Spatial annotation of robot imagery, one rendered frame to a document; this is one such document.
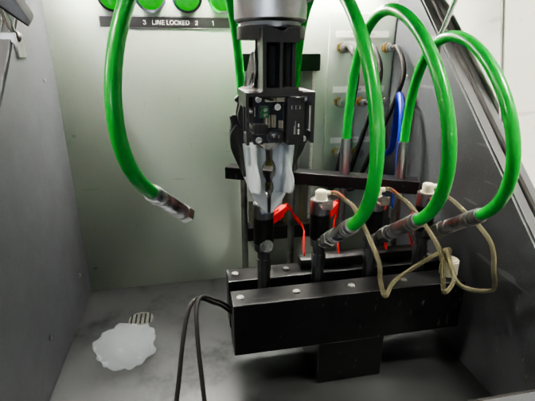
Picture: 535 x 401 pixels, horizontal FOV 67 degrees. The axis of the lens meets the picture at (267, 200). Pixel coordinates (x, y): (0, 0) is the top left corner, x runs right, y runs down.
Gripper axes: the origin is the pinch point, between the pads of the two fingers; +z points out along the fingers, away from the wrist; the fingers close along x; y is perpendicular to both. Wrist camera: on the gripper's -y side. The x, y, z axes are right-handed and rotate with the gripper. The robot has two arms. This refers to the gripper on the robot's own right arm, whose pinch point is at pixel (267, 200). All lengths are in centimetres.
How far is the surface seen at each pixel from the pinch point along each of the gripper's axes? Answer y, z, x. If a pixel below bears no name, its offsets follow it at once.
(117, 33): 10.5, -18.8, -14.2
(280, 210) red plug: -5.5, 3.7, 3.0
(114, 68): 11.6, -16.2, -14.6
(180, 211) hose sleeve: 3.4, -0.7, -10.7
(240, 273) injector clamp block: -6.3, 13.6, -3.0
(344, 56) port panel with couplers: -30.4, -16.8, 20.8
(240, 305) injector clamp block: 2.0, 13.7, -4.1
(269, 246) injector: 0.4, 6.2, 0.2
